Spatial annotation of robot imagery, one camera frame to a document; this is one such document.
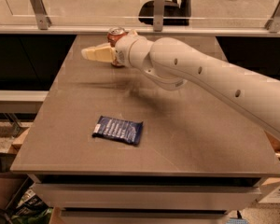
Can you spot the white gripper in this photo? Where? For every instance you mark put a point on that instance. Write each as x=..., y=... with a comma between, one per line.
x=122, y=51

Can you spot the orange soda can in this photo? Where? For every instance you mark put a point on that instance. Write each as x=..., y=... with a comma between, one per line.
x=114, y=34

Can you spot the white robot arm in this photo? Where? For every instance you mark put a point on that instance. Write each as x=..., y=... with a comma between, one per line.
x=170, y=63

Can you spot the black office chair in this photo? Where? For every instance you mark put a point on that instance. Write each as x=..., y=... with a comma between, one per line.
x=177, y=12

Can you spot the blue snack packet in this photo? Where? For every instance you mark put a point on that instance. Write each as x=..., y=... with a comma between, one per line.
x=120, y=130

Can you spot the upper white drawer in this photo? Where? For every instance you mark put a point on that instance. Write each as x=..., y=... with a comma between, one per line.
x=146, y=197

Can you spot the cardboard box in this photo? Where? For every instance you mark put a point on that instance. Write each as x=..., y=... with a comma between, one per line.
x=9, y=185

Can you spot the green snack bag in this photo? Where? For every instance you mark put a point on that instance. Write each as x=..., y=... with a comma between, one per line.
x=31, y=210

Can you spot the middle metal glass bracket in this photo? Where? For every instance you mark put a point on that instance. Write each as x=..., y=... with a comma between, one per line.
x=158, y=15

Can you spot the left metal glass bracket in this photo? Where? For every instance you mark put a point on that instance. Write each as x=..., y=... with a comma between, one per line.
x=42, y=19

